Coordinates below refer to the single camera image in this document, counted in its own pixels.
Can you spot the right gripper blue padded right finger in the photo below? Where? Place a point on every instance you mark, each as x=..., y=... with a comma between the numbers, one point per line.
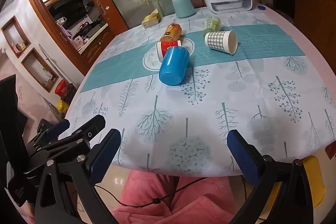
x=248, y=158

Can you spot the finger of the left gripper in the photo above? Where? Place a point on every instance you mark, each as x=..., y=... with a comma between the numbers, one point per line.
x=51, y=132
x=88, y=130

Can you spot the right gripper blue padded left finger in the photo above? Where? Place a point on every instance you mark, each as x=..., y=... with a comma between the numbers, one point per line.
x=101, y=156

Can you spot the red paper cup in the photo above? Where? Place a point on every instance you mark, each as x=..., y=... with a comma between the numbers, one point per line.
x=162, y=47

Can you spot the blue plastic cup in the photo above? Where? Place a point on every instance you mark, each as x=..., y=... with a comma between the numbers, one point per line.
x=173, y=68

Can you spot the grey checked paper cup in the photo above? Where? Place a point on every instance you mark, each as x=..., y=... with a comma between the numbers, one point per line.
x=223, y=41

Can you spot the green translucent cup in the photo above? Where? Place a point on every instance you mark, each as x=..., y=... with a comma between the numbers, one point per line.
x=212, y=24

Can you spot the yellow round object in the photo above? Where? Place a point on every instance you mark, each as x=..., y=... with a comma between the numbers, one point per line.
x=62, y=106

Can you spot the red round tin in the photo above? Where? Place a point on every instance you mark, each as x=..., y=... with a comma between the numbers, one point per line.
x=65, y=91

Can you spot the pink robe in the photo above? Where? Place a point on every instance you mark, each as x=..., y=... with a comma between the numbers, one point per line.
x=157, y=198

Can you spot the yellow chair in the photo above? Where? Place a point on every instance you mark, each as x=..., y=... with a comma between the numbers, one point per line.
x=317, y=188

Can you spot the tree print tablecloth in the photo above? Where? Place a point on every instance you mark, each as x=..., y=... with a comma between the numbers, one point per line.
x=276, y=90

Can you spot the yellow tissue box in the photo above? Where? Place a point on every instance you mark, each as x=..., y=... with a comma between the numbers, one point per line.
x=152, y=19

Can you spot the teal cylindrical container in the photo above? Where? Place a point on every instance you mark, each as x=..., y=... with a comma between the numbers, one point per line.
x=183, y=8

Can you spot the wooden door frame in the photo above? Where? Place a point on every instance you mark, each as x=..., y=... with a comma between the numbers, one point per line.
x=57, y=16

